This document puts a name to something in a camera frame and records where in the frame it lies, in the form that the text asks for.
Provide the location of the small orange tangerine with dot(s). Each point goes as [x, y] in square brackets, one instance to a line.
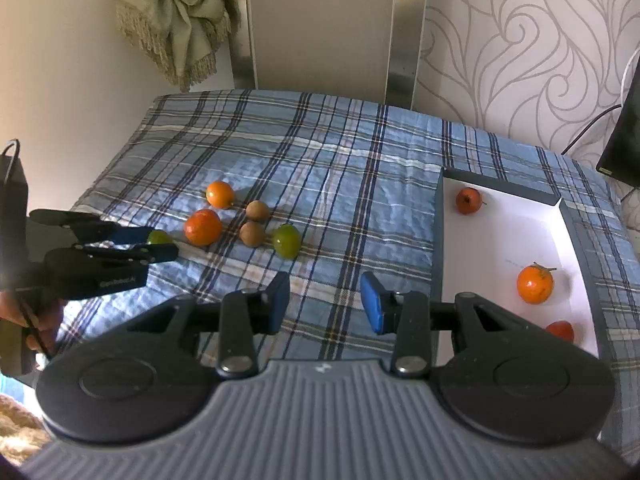
[220, 194]

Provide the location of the green tangerine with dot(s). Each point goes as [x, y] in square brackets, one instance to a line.
[160, 236]
[286, 241]

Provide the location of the person's left hand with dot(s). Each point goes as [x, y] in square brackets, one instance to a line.
[47, 325]

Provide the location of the white box with grey rim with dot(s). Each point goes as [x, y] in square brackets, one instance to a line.
[500, 240]

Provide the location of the beige fluffy rug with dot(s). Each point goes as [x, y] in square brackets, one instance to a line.
[17, 425]

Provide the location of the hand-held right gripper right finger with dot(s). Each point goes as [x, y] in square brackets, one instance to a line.
[371, 302]

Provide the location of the blue plaid blanket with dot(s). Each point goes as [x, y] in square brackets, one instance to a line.
[325, 160]

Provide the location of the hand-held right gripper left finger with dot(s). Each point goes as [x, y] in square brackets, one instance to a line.
[280, 302]

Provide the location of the red apple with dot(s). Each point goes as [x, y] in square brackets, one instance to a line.
[560, 331]

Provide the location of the red fruit with stem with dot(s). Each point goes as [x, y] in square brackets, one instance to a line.
[469, 200]

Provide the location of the orange persimmon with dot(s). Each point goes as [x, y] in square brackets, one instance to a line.
[535, 284]

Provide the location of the large reddish orange tangerine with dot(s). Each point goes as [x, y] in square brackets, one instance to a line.
[202, 226]

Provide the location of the silver wall trim strip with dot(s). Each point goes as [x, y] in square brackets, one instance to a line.
[243, 25]
[402, 35]

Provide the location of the black television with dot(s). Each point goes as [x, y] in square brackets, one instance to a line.
[627, 145]

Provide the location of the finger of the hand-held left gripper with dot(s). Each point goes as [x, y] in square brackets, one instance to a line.
[130, 235]
[150, 254]

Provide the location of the beige hanging curtain cloth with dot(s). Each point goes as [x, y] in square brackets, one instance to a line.
[185, 25]

